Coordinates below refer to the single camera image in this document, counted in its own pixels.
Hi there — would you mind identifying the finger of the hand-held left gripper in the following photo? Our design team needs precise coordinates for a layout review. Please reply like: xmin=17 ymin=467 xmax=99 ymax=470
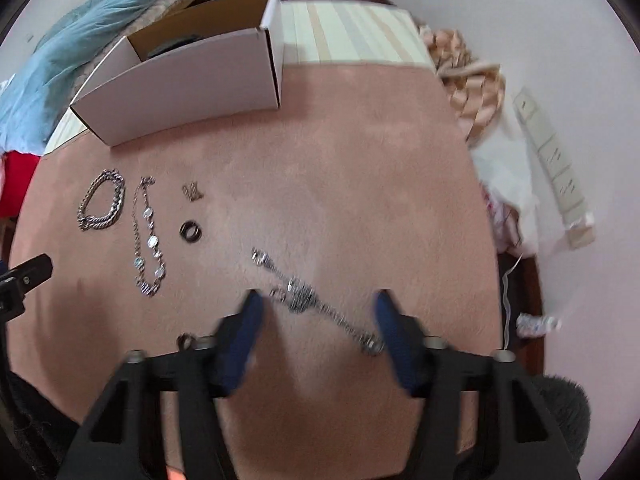
xmin=0 ymin=254 xmax=54 ymax=325

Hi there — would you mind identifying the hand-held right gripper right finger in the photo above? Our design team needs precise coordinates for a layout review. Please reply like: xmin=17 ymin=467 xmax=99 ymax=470
xmin=375 ymin=288 xmax=583 ymax=480

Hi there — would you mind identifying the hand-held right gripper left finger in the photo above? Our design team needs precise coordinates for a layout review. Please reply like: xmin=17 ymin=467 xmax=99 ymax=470
xmin=59 ymin=289 xmax=266 ymax=480

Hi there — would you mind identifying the ornate silver bracelet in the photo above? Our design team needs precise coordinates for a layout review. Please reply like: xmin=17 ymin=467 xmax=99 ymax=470
xmin=251 ymin=247 xmax=386 ymax=357

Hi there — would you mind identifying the thick silver chain bracelet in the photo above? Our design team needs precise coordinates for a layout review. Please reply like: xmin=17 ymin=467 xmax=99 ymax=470
xmin=77 ymin=169 xmax=125 ymax=232

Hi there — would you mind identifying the silver disc chain necklace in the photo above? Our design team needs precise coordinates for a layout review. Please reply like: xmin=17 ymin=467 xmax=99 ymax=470
xmin=131 ymin=176 xmax=168 ymax=298

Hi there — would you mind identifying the white cardboard box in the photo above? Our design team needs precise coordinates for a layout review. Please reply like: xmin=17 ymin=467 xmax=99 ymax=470
xmin=69 ymin=0 xmax=285 ymax=147

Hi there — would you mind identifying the red cloth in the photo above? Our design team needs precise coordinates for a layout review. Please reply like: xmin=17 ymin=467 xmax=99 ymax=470
xmin=0 ymin=151 xmax=41 ymax=219

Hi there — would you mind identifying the crumpled patterned wrapper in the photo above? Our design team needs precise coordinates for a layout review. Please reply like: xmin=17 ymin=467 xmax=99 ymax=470
xmin=516 ymin=312 xmax=562 ymax=338

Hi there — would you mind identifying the pink blanket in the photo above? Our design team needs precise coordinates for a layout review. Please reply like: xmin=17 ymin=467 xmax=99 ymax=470
xmin=9 ymin=63 xmax=503 ymax=476

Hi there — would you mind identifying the dark grey fluffy cloth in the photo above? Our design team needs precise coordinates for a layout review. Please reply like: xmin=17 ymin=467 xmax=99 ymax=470
xmin=529 ymin=374 xmax=592 ymax=471

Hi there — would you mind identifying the white plastic bag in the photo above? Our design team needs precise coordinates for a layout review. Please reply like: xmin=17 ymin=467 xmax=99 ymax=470
xmin=470 ymin=110 xmax=546 ymax=261

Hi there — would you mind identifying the light blue blanket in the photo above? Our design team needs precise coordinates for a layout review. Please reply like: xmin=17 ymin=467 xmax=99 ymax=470
xmin=0 ymin=0 xmax=206 ymax=153

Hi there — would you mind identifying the white power strip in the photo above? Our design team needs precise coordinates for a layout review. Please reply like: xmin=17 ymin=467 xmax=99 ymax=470
xmin=513 ymin=87 xmax=597 ymax=248

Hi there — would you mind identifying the beige checkered cloth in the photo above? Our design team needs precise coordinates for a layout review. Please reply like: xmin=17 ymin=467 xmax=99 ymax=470
xmin=416 ymin=22 xmax=507 ymax=147

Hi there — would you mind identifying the white cable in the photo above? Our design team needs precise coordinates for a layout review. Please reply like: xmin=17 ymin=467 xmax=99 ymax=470
xmin=501 ymin=252 xmax=525 ymax=351

